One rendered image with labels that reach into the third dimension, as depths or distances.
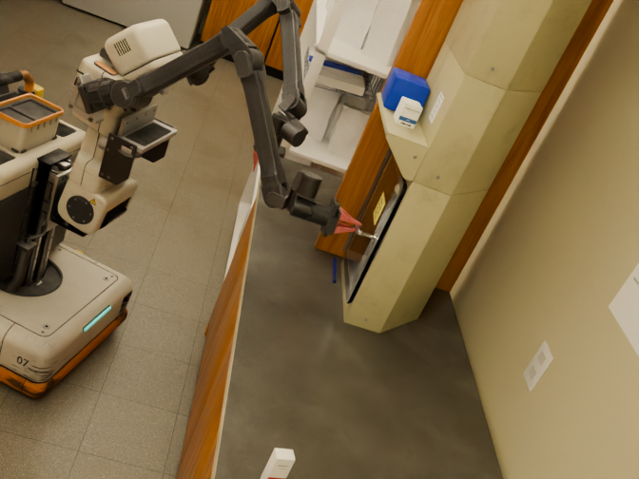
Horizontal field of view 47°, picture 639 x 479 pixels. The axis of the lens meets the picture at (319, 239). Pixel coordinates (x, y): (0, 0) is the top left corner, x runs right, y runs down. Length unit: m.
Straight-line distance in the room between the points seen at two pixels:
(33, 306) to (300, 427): 1.42
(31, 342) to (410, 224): 1.41
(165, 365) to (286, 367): 1.38
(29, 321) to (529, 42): 1.90
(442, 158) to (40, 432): 1.71
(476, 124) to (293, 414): 0.83
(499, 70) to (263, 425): 0.99
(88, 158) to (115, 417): 0.98
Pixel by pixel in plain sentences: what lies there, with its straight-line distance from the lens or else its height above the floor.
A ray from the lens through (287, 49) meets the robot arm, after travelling 2.43.
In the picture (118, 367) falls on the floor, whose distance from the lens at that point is 3.12.
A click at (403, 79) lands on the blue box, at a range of 2.01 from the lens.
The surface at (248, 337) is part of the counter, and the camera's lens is 1.90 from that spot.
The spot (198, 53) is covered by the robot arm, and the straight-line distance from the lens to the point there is 2.11.
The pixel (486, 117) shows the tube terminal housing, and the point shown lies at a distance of 1.87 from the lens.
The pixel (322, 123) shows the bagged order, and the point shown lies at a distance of 3.28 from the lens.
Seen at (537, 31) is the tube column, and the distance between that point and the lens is 1.83.
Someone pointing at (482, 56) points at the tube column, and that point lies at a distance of 1.82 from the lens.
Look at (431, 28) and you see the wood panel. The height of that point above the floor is 1.72.
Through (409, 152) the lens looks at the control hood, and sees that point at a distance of 1.87.
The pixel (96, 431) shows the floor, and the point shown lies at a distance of 2.86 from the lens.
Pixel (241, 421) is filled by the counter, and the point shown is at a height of 0.94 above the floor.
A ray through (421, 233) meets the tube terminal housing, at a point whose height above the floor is 1.28.
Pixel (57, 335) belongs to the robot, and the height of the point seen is 0.28.
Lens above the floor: 2.06
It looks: 27 degrees down
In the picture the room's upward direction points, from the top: 24 degrees clockwise
